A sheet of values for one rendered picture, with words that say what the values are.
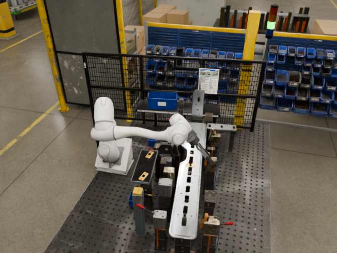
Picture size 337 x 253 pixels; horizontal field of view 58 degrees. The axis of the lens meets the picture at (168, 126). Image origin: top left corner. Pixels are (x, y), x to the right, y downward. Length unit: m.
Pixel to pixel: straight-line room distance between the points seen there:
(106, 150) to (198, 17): 6.86
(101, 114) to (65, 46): 2.87
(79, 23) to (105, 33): 0.38
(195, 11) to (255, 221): 7.19
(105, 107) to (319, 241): 2.56
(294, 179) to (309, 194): 0.26
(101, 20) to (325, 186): 3.61
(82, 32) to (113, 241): 3.11
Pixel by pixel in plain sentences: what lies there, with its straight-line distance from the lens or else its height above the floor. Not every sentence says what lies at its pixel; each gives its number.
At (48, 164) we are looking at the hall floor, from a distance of 4.41.
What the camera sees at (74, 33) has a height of 1.36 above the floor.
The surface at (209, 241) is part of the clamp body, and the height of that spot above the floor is 0.88.
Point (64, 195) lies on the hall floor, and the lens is 3.91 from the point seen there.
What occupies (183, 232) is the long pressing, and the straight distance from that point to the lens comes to 2.13.
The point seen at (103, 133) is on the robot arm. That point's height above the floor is 1.48.
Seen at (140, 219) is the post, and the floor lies 0.89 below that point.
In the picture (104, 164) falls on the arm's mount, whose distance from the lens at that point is 2.99.
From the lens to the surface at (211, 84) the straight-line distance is 3.29.
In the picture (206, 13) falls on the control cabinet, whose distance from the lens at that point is 9.04.
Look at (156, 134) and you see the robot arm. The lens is 1.96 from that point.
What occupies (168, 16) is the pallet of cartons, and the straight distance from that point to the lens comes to 7.00.
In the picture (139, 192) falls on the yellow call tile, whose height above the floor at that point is 1.16.
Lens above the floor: 2.70
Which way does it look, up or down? 34 degrees down
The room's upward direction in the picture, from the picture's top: straight up
